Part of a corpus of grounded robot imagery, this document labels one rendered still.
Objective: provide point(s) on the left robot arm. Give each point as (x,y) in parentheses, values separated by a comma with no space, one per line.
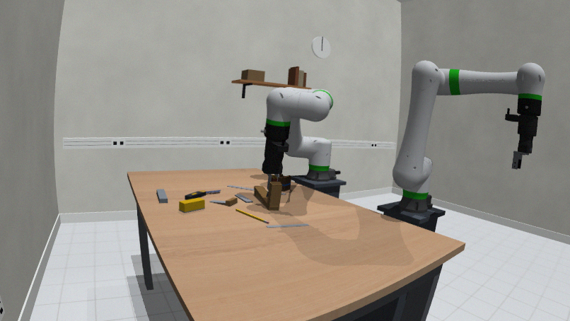
(412,170)

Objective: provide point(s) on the yellow rectangular block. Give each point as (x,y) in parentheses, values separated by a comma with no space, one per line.
(191,205)

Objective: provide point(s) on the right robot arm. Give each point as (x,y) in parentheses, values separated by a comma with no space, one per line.
(283,105)

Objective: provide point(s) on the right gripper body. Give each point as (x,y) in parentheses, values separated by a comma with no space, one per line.
(274,148)

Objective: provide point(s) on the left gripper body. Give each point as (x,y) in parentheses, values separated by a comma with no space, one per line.
(528,109)

